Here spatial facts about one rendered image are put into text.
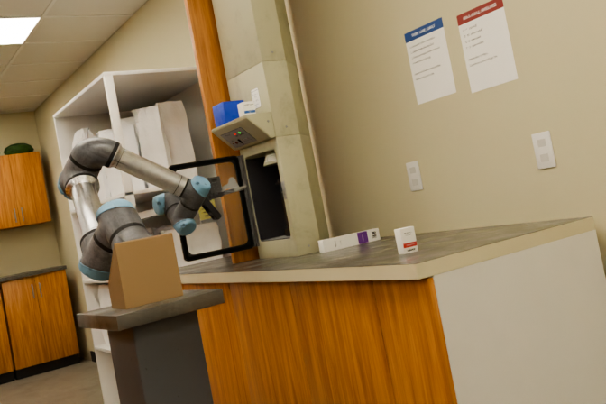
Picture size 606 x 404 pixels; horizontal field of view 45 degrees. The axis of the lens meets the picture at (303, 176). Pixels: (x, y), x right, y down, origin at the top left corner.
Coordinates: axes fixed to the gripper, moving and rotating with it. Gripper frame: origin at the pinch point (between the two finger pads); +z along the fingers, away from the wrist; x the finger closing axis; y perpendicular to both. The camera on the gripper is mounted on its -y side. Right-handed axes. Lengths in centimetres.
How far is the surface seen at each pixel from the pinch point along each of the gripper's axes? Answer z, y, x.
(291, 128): 22.0, 18.1, -14.2
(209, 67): 13, 54, 23
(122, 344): -75, -33, -52
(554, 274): 28, -45, -118
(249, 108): 9.3, 29.8, -7.8
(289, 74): 28, 39, -14
